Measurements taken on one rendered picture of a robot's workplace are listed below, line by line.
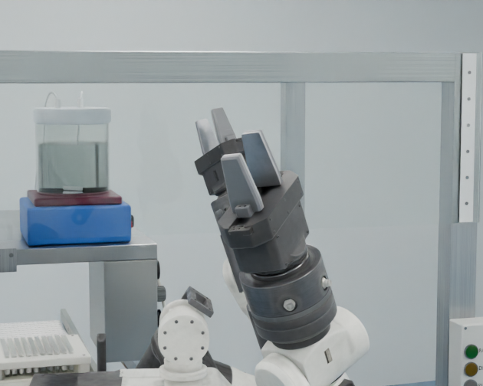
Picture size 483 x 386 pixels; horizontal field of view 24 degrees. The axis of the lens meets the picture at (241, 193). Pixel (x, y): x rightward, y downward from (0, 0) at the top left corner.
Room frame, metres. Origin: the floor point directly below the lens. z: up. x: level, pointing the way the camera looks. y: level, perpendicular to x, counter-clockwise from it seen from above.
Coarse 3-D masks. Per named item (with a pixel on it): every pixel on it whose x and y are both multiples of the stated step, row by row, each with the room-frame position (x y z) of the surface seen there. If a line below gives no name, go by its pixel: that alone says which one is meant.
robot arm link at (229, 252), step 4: (220, 232) 1.76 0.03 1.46; (220, 236) 1.72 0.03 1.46; (224, 244) 1.71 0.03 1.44; (228, 248) 1.70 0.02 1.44; (228, 252) 1.70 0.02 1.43; (232, 252) 1.70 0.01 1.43; (228, 256) 1.70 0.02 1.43; (232, 256) 1.70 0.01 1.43; (228, 260) 1.71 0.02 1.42; (232, 260) 1.70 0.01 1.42; (232, 264) 1.70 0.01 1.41; (236, 264) 1.69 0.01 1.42; (232, 268) 1.70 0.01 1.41; (236, 268) 1.69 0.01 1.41; (232, 272) 1.70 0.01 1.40; (236, 272) 1.69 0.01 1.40; (236, 276) 1.69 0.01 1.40; (236, 280) 1.70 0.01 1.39; (240, 284) 1.69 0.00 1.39; (240, 288) 1.69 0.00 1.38; (240, 292) 1.69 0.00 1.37
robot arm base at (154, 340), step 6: (156, 330) 1.66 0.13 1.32; (156, 336) 1.64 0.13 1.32; (156, 342) 1.63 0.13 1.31; (156, 348) 1.62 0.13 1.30; (156, 354) 1.62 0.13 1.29; (162, 354) 1.61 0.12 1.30; (162, 360) 1.60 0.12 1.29; (204, 360) 1.64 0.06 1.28; (210, 360) 1.65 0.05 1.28; (210, 366) 1.63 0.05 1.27; (216, 366) 1.64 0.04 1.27
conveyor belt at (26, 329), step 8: (56, 320) 3.41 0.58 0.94; (0, 328) 3.31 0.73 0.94; (8, 328) 3.31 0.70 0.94; (16, 328) 3.31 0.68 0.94; (24, 328) 3.31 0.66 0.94; (32, 328) 3.31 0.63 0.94; (40, 328) 3.31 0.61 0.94; (48, 328) 3.31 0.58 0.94; (56, 328) 3.31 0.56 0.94; (0, 336) 3.20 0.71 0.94; (8, 336) 3.20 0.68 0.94; (16, 336) 3.20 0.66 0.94; (24, 336) 3.20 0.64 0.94; (32, 336) 3.20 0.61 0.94; (40, 336) 3.20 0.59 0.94
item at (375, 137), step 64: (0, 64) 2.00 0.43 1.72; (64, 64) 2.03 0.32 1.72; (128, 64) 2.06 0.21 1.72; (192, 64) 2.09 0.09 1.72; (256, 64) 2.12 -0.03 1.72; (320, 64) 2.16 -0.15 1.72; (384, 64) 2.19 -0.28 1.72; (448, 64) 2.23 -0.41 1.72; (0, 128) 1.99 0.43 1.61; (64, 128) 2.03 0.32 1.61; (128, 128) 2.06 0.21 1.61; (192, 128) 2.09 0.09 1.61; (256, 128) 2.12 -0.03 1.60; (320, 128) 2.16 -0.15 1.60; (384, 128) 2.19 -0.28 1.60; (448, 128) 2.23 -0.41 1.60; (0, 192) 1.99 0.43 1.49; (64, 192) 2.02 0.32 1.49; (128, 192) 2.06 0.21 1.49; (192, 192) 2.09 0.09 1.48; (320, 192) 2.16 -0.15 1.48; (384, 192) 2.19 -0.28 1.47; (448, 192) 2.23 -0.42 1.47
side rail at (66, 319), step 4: (64, 312) 3.36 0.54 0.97; (64, 316) 3.31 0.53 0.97; (68, 316) 3.30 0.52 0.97; (64, 320) 3.30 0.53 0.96; (68, 320) 3.25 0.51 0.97; (64, 324) 3.30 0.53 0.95; (68, 324) 3.21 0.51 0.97; (72, 324) 3.20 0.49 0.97; (68, 328) 3.20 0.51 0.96; (72, 328) 3.15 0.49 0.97; (68, 332) 3.21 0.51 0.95; (72, 332) 3.11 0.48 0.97; (76, 332) 3.10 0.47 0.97; (80, 336) 3.05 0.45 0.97; (84, 344) 2.96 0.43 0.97; (88, 352) 2.87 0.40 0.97; (92, 360) 2.79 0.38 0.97; (92, 364) 2.76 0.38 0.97; (96, 364) 2.76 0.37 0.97; (92, 368) 2.72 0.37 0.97; (96, 368) 2.71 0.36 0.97
